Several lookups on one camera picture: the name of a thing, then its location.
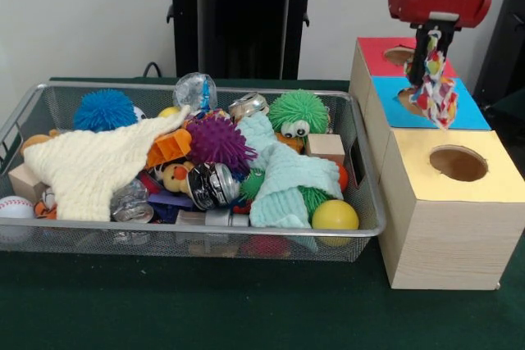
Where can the green spiky ball with eyes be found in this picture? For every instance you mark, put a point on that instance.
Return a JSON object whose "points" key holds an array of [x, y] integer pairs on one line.
{"points": [[297, 108]]}

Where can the crushed black drink can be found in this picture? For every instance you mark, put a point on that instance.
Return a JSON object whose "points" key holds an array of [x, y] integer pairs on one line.
{"points": [[209, 188]]}

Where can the shallow silver mesh bin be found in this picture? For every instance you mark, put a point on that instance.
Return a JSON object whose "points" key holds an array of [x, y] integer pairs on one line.
{"points": [[102, 245]]}

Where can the dark green side table cloth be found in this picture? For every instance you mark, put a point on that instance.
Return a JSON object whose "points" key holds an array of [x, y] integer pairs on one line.
{"points": [[512, 110]]}

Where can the white baseball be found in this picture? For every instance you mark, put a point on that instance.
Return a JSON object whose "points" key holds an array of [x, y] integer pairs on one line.
{"points": [[14, 208]]}

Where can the wooden box with three holes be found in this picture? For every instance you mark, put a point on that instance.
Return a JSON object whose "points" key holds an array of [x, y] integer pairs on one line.
{"points": [[451, 243]]}

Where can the blue spiky rubber ball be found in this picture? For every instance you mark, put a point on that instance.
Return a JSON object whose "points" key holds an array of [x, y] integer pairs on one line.
{"points": [[104, 110]]}

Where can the orange-red ball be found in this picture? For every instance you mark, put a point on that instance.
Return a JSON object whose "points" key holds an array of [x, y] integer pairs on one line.
{"points": [[343, 178]]}

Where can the yellow plastic ball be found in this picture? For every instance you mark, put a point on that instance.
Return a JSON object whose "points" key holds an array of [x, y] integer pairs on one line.
{"points": [[334, 214]]}

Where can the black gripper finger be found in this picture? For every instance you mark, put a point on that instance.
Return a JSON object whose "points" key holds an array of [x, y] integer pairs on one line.
{"points": [[448, 40], [420, 55]]}

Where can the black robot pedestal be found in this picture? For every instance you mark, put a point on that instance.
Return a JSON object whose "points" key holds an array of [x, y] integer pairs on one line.
{"points": [[246, 18]]}

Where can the mint green knitted cloth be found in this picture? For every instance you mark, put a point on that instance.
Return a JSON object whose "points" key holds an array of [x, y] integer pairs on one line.
{"points": [[287, 174]]}

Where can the purple spiky rubber ball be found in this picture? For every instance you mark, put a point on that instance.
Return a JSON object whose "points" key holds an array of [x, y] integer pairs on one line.
{"points": [[217, 141]]}

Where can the colourful polka-dot cloth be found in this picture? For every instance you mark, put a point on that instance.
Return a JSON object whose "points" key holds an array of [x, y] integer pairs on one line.
{"points": [[435, 100]]}

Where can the cream knitted cloth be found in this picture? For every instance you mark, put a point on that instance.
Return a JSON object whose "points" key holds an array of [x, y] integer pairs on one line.
{"points": [[82, 169]]}

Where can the small wooden cube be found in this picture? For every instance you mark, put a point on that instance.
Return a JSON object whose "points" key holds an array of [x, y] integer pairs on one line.
{"points": [[326, 147]]}

